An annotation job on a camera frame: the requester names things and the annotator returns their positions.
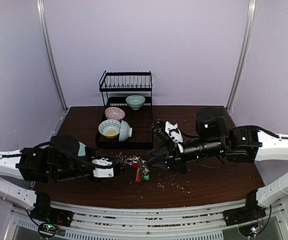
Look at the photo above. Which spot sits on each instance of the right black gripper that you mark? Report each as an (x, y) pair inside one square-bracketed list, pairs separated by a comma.
[(177, 160)]

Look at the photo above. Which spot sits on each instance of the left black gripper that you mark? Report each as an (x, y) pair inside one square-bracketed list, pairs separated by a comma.
[(115, 162)]

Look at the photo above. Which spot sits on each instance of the large keyring with red grip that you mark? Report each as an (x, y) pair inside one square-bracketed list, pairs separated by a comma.
[(128, 160)]

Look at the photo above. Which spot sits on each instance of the bunch of metal keys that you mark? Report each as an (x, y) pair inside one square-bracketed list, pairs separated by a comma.
[(142, 171)]

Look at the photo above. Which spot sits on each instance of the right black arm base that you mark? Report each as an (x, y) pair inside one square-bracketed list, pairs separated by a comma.
[(249, 212)]

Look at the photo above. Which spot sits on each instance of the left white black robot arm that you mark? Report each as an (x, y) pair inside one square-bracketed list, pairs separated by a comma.
[(62, 158)]

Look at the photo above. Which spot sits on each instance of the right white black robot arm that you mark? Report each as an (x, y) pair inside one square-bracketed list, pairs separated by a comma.
[(242, 144)]

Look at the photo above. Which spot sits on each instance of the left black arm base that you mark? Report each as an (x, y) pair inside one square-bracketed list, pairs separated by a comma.
[(51, 212)]

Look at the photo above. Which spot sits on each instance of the scattered crumbs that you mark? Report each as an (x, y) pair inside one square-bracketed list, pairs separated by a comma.
[(173, 182)]

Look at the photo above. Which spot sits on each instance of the pale blue tilted bowl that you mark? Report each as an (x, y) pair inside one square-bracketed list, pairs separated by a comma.
[(125, 131)]

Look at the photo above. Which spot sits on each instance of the blue yellow patterned bowl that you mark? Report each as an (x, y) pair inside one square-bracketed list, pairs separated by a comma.
[(109, 128)]

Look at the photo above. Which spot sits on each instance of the pale blue plate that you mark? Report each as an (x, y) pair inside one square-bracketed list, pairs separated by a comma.
[(82, 150)]

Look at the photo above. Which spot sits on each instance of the pink patterned bowl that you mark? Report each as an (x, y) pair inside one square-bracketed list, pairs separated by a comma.
[(114, 113)]

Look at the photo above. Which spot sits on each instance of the light green ceramic bowl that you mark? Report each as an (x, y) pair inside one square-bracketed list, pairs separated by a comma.
[(135, 102)]

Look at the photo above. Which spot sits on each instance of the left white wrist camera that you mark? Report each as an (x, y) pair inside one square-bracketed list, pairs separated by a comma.
[(105, 171)]

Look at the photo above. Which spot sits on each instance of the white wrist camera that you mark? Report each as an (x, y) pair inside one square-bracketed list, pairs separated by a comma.
[(169, 134), (105, 171)]

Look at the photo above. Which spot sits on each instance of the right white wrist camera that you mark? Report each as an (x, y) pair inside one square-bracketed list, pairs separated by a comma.
[(169, 134)]

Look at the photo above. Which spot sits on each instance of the black wire dish rack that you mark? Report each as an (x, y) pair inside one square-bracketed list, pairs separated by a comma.
[(115, 87)]

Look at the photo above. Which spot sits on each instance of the grey slotted front rail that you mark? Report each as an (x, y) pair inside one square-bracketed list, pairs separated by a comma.
[(205, 222)]

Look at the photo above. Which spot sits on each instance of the right aluminium frame post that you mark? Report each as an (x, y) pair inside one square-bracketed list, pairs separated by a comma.
[(245, 47)]

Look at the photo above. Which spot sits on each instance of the aluminium frame post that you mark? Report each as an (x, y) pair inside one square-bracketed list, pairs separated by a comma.
[(245, 47), (50, 57)]

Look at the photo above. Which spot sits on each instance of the left aluminium frame post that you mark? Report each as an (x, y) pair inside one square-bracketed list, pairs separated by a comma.
[(50, 57)]

